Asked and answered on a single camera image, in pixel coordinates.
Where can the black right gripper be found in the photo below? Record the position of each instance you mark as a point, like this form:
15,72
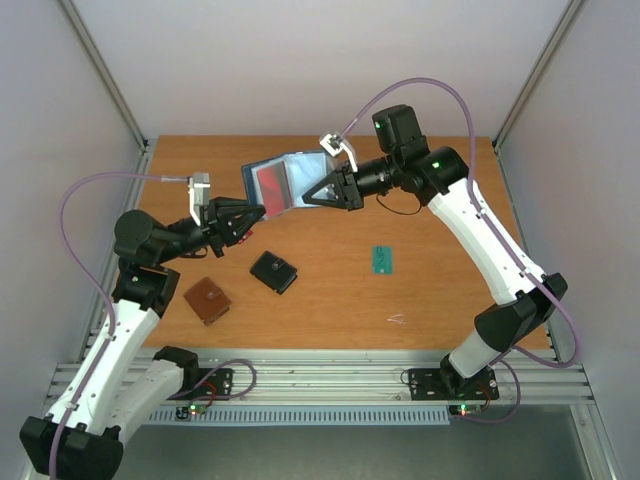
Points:
351,185

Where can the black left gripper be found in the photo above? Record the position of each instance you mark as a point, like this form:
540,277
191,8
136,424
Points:
221,223

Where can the red credit card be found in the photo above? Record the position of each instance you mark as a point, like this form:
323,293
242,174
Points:
274,189
244,238

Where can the dark blue card holder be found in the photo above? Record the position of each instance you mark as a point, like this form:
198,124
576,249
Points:
304,169

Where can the green credit card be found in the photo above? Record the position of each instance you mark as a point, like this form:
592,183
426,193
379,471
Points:
382,260

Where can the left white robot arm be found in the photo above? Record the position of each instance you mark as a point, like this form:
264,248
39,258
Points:
84,433

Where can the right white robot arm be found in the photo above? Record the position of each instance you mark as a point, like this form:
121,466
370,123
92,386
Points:
523,294

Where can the black card holder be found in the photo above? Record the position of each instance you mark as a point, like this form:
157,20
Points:
274,272

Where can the brown card holder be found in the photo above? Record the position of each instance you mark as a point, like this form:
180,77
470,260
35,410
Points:
207,300

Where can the left small circuit board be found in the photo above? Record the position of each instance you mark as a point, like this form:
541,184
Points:
191,411

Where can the small circuit board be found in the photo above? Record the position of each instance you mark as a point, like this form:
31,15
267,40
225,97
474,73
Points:
465,409
191,411

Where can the right small circuit board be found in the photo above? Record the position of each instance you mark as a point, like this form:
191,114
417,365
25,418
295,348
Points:
465,409

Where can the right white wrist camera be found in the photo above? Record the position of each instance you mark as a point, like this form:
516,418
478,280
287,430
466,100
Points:
335,145

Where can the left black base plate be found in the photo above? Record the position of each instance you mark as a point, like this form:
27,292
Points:
219,384

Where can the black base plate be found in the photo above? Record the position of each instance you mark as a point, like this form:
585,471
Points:
219,384
426,384

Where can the left aluminium corner post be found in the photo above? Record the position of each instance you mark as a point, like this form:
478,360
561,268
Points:
80,30

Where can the aluminium corner post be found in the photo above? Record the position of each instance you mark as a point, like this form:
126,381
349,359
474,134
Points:
80,30
541,65

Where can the slotted grey cable duct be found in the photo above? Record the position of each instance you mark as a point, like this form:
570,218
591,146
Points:
273,416

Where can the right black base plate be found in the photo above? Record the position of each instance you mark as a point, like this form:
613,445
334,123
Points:
426,384

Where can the aluminium rail base frame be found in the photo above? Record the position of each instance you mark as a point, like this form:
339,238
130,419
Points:
367,377

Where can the right aluminium corner post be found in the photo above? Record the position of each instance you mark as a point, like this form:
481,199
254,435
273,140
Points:
541,65

